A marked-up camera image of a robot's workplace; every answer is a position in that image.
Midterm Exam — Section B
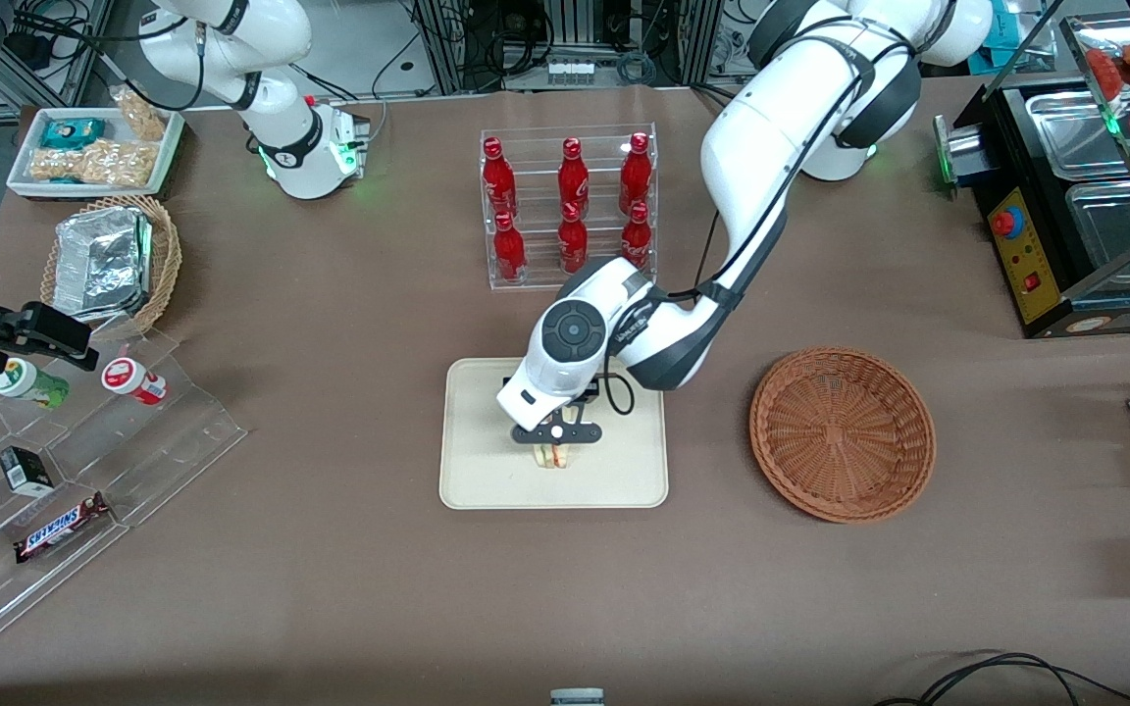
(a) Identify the cream rectangular plastic tray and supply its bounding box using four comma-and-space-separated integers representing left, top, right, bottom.
438, 357, 670, 511

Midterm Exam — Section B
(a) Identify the oval wicker basket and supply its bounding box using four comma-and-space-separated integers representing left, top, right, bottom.
40, 194, 183, 339

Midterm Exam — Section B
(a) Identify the white rectangular snack tray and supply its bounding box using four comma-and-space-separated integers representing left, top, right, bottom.
6, 106, 185, 201

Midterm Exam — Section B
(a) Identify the round brown wicker basket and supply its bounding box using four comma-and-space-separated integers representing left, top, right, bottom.
748, 346, 937, 524

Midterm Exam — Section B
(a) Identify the green snack tub white lid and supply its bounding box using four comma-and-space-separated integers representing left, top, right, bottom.
0, 358, 71, 410

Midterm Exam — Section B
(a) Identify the silver foil wrapped package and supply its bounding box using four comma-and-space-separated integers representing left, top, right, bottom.
53, 208, 152, 323

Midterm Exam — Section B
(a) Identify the red snack tub white lid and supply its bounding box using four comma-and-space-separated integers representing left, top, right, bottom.
101, 357, 169, 406

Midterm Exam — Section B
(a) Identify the small black barcode box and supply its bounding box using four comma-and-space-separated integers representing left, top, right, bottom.
0, 446, 56, 496

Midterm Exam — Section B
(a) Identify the clear acrylic tiered display stand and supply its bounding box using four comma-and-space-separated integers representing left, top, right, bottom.
0, 328, 247, 663

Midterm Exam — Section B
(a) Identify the red cola bottle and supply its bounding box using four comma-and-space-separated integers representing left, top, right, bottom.
493, 211, 528, 285
619, 132, 652, 212
621, 201, 653, 272
557, 137, 591, 212
482, 136, 517, 219
557, 202, 590, 276

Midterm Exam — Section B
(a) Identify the Snickers chocolate bar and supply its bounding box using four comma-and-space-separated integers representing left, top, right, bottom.
14, 492, 112, 565

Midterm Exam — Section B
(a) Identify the clear bag of nut snacks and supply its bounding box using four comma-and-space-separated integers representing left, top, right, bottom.
29, 139, 162, 189
112, 86, 174, 143

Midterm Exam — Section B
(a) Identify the teal snack packet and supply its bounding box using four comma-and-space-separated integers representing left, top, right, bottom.
41, 118, 107, 150

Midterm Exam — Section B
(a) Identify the clear acrylic bottle rack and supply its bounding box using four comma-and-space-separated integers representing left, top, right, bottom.
480, 123, 659, 291

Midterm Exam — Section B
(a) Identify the black food warmer appliance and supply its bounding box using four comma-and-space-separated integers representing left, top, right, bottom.
933, 15, 1130, 340

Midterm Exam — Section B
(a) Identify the stainless steel food pan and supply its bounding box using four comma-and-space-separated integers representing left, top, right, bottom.
1026, 90, 1130, 182
1065, 181, 1130, 285

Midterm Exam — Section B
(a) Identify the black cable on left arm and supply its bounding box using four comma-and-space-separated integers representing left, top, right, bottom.
600, 39, 919, 418

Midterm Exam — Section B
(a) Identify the black floor cable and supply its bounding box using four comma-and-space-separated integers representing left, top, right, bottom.
874, 651, 1130, 706

